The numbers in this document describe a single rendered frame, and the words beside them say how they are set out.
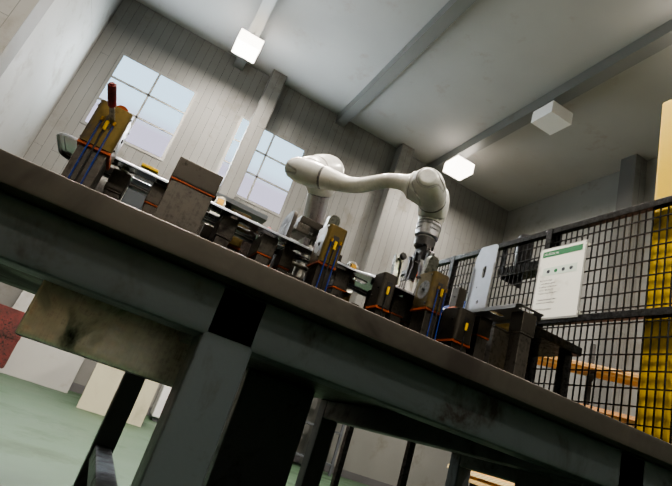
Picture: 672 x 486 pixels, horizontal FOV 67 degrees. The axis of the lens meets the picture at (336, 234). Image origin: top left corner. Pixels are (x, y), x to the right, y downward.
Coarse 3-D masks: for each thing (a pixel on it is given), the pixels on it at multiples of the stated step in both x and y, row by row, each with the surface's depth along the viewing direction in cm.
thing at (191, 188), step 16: (176, 176) 128; (192, 176) 130; (208, 176) 132; (176, 192) 128; (192, 192) 130; (208, 192) 131; (160, 208) 125; (176, 208) 127; (192, 208) 129; (176, 224) 126; (192, 224) 128
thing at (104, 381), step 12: (96, 372) 559; (108, 372) 563; (120, 372) 568; (96, 384) 556; (108, 384) 561; (144, 384) 576; (156, 384) 581; (84, 396) 549; (96, 396) 553; (108, 396) 558; (144, 396) 573; (84, 408) 546; (96, 408) 551; (144, 408) 570; (132, 420) 563
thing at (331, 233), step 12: (324, 228) 147; (336, 228) 144; (324, 240) 142; (336, 240) 143; (312, 252) 147; (324, 252) 141; (336, 252) 142; (312, 264) 143; (324, 264) 140; (336, 264) 142; (312, 276) 140; (324, 276) 138; (324, 288) 139
